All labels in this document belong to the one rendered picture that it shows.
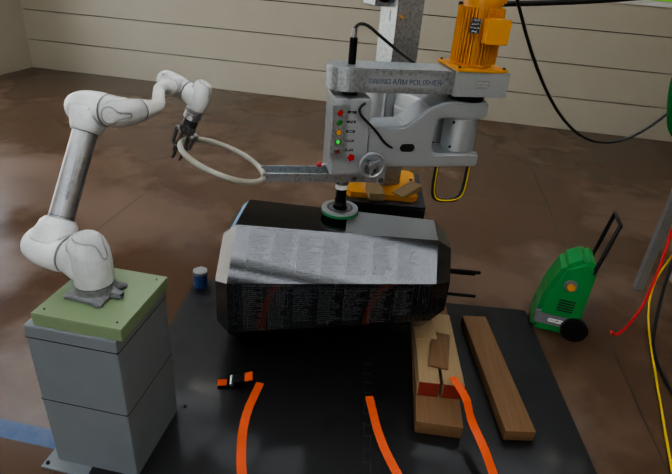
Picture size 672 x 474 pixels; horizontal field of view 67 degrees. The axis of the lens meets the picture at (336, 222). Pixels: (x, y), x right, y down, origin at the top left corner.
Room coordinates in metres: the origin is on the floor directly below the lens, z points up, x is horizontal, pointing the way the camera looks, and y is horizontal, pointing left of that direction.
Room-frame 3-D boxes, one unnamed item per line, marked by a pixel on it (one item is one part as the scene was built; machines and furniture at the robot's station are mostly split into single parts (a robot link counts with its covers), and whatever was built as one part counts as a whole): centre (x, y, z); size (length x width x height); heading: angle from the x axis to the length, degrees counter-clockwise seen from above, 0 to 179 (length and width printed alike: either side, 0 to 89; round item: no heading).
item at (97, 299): (1.72, 0.96, 0.89); 0.22 x 0.18 x 0.06; 74
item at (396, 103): (3.22, -0.41, 1.36); 0.74 x 0.34 x 0.25; 34
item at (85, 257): (1.73, 0.98, 1.03); 0.18 x 0.16 x 0.22; 73
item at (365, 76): (2.77, -0.36, 1.61); 0.96 x 0.25 x 0.17; 103
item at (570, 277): (2.92, -1.59, 0.43); 0.35 x 0.35 x 0.87; 74
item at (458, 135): (2.84, -0.66, 1.34); 0.19 x 0.19 x 0.20
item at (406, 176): (3.39, -0.30, 0.76); 0.49 x 0.49 x 0.05; 89
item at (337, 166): (2.71, -0.09, 1.32); 0.36 x 0.22 x 0.45; 103
